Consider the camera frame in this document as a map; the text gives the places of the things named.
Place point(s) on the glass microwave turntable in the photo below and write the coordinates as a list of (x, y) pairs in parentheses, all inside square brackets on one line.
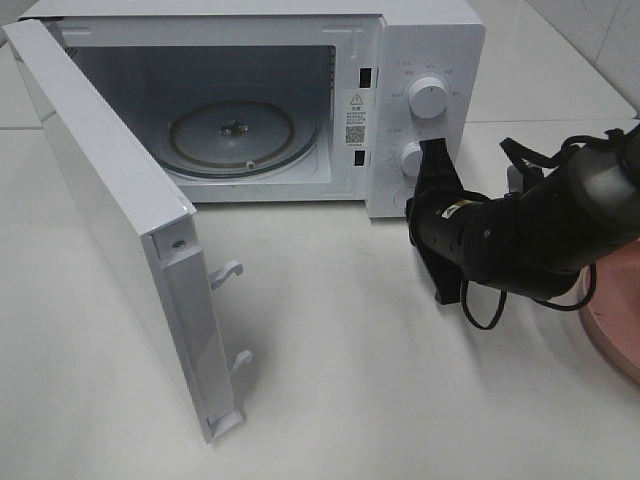
[(235, 139)]

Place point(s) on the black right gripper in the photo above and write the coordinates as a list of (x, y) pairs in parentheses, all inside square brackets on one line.
[(438, 215)]

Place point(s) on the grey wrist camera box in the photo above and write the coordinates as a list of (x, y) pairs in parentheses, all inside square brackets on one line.
[(520, 175)]

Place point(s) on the white upper power knob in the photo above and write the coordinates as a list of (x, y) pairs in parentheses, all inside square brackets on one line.
[(428, 96)]

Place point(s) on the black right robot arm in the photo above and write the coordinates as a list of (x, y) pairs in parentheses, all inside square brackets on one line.
[(576, 207)]

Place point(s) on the round white door button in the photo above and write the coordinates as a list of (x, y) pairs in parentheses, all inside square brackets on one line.
[(401, 197)]

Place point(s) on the white lower timer knob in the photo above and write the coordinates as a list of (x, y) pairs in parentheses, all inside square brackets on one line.
[(411, 156)]

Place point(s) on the white microwave oven body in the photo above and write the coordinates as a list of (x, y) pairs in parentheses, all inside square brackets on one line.
[(154, 61)]

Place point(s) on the white microwave door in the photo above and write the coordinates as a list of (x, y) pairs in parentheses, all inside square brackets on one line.
[(142, 224)]

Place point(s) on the white warning label sticker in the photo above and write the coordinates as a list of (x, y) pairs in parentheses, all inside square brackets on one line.
[(356, 109)]

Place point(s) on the pink round plate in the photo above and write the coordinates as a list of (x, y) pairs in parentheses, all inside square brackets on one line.
[(611, 318)]

